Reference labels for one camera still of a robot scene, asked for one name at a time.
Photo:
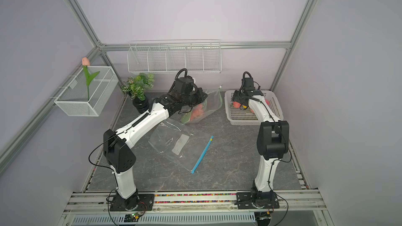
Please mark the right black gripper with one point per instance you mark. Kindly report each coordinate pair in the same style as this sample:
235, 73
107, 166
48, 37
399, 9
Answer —
236, 97

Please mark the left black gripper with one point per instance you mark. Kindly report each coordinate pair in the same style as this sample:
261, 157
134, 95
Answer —
200, 92

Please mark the pink peach with leaf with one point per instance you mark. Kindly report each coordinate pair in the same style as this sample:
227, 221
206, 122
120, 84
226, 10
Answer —
236, 104

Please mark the green printed zip-top bag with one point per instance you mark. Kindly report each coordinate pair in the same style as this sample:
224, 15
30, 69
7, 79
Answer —
212, 103

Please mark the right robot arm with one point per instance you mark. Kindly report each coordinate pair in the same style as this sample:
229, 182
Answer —
273, 138

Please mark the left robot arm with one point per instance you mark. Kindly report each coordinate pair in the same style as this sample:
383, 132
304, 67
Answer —
117, 144

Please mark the clear blue-zipper bag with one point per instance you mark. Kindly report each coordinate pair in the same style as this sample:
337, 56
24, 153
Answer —
180, 144

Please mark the white plastic perforated basket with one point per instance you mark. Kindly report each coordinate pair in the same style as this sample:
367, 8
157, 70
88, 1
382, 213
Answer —
239, 117

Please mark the black glossy vase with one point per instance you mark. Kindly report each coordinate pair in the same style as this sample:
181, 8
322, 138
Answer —
141, 105

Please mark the green artificial plant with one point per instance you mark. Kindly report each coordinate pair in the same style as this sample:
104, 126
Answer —
136, 86

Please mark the pink artificial tulip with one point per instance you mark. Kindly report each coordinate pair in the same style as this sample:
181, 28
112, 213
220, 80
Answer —
88, 76

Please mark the white wire wall shelf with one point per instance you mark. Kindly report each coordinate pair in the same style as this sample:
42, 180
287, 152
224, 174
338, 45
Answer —
169, 56

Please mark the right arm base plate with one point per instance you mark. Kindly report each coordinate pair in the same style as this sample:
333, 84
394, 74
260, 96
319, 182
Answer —
257, 200

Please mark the white mesh wall basket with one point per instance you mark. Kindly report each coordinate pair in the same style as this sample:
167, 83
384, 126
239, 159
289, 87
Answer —
73, 100

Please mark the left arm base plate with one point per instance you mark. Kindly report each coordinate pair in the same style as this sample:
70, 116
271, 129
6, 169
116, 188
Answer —
137, 202

